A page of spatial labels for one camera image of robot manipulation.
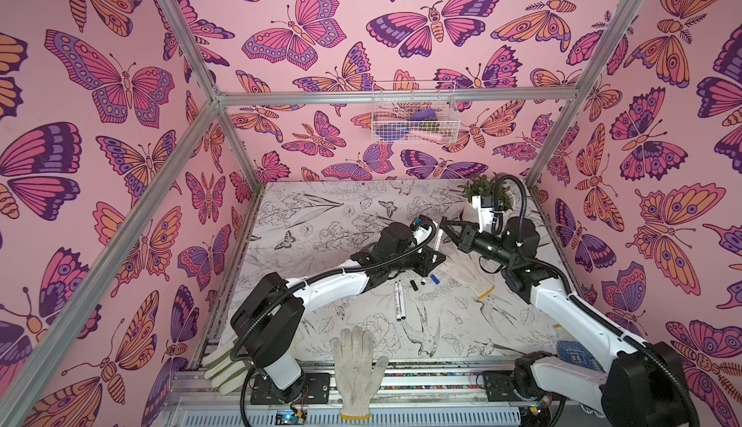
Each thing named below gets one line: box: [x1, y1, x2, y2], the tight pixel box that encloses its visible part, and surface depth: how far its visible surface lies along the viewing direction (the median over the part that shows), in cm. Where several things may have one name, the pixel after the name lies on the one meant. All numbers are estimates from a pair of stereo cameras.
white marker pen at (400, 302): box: [394, 279, 407, 322], surface depth 89 cm
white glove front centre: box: [330, 325, 390, 421], surface depth 78 cm
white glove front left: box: [201, 337, 249, 397], surface depth 76 cm
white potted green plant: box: [456, 174, 515, 218], surface depth 95 cm
